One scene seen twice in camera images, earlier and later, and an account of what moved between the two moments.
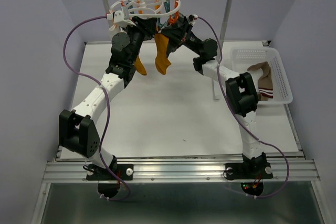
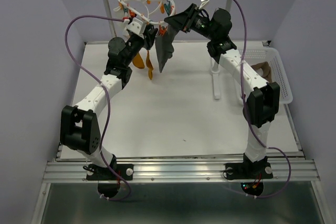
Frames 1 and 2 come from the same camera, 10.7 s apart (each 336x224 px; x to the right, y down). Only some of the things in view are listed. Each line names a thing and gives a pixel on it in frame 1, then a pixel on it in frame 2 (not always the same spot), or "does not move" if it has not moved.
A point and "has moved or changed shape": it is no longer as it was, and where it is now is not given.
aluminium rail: (179, 171) does not move
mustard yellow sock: (139, 66) has moved or changed shape
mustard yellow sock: (161, 61) → (149, 65)
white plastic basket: (242, 58) does not move
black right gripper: (178, 35) → (184, 20)
